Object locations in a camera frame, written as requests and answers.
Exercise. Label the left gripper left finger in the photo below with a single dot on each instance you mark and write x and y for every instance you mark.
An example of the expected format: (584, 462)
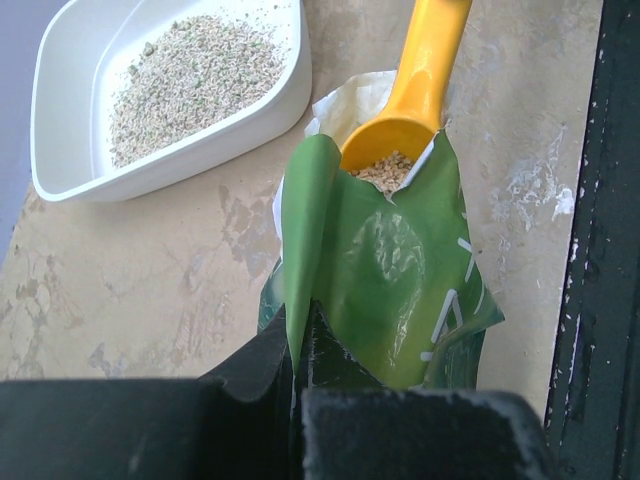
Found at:
(230, 423)

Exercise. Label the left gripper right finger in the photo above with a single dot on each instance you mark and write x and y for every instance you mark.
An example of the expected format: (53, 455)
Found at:
(354, 428)

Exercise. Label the green litter bag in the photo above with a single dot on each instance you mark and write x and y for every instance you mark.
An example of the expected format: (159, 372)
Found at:
(387, 255)

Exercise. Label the yellow plastic scoop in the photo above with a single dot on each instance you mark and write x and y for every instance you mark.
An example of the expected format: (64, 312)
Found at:
(412, 114)

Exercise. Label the white litter box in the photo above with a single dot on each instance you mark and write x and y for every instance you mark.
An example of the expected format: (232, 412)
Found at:
(81, 66)

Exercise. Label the grey cat litter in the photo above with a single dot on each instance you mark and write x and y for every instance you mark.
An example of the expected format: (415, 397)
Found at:
(202, 70)

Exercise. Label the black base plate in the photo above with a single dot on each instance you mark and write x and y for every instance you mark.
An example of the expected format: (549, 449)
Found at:
(592, 414)

